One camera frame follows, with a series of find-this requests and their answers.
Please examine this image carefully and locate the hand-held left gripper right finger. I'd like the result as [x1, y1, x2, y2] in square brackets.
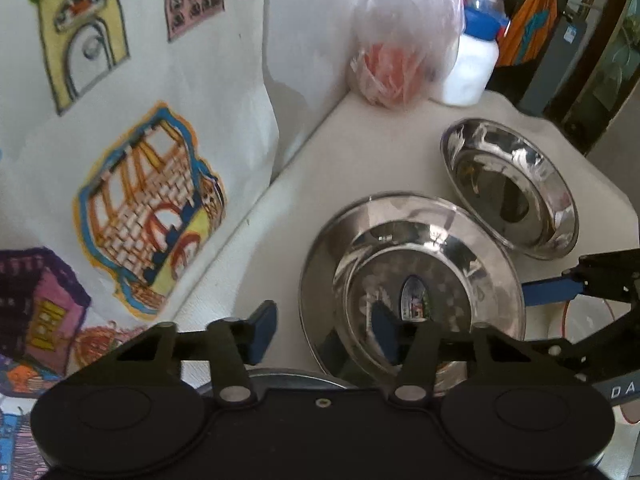
[371, 301, 568, 406]

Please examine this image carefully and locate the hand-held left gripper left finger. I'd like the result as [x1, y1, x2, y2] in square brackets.
[102, 300, 279, 407]

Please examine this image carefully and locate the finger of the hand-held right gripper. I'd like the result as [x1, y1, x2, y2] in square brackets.
[521, 249, 640, 307]
[527, 300, 640, 386]

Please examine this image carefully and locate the red rimmed white dish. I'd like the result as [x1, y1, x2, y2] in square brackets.
[547, 297, 640, 427]

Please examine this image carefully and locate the large steel plate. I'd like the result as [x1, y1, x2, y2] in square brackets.
[299, 191, 527, 397]

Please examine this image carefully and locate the grey round dish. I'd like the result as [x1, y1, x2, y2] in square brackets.
[200, 367, 362, 399]

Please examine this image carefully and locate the steel bowl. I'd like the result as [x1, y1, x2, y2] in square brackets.
[440, 118, 580, 261]

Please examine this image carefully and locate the grey panel with blue label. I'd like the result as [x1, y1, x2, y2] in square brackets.
[520, 7, 589, 116]

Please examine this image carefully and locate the white bottle with blue lid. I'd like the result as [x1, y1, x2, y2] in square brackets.
[442, 0, 511, 107]

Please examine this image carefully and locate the dark framed glass door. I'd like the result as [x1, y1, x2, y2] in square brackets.
[561, 0, 640, 157]

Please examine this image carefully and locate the painting of orange dress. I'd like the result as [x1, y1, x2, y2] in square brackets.
[495, 0, 566, 68]

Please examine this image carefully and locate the house print cloth bag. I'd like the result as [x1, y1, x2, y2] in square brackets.
[0, 0, 281, 480]

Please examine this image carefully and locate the clear plastic bag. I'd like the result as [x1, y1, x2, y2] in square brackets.
[345, 0, 467, 109]

